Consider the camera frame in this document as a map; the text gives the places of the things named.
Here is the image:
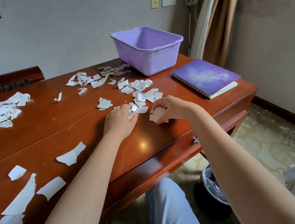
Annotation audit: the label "person's right hand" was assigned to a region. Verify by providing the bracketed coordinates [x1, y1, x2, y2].
[150, 91, 205, 126]

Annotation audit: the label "person's left hand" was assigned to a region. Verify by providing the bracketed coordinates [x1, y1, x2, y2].
[100, 102, 142, 143]

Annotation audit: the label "purple spiral notebook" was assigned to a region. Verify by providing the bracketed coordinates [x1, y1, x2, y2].
[169, 54, 243, 104]

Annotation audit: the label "purple plastic basket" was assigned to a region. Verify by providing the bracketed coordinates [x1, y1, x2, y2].
[110, 22, 188, 80]

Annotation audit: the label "small round trash bin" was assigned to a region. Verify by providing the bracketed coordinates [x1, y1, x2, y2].
[190, 161, 234, 224]

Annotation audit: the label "white paper scraps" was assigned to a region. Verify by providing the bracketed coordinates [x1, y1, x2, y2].
[0, 59, 181, 224]

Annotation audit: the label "person's left forearm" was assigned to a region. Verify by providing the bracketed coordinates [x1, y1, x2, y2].
[12, 130, 135, 224]

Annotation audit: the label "person's right forearm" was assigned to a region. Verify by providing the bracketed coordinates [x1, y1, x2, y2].
[187, 95, 295, 224]

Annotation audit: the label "brown wooden desk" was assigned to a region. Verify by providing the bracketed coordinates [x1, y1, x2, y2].
[0, 43, 274, 224]

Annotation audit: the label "person's blue jeans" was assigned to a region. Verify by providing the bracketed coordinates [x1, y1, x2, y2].
[87, 174, 204, 224]

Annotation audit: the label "white sheer curtain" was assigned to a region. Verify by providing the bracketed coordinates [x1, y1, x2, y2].
[184, 0, 235, 61]

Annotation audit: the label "clear plastic bin liner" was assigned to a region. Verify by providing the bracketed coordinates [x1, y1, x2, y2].
[201, 161, 229, 208]

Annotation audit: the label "brown curtain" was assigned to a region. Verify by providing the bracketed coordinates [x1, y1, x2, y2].
[196, 0, 255, 70]

